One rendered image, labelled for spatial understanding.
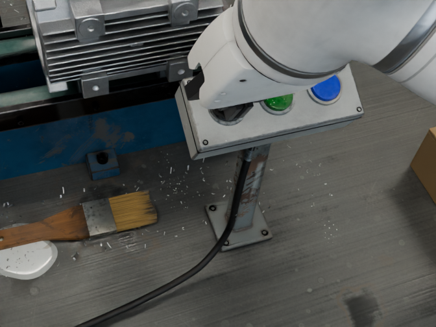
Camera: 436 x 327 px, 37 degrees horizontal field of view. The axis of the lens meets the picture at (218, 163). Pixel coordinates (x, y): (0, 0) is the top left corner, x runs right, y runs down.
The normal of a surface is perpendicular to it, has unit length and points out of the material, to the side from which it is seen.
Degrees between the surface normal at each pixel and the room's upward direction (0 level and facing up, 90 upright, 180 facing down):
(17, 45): 0
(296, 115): 25
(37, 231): 0
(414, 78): 105
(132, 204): 4
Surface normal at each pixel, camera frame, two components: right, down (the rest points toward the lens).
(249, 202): 0.32, 0.78
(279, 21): -0.70, 0.65
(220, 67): -0.82, 0.37
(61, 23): 0.10, -0.56
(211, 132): 0.22, -0.20
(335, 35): -0.35, 0.90
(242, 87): 0.12, 0.97
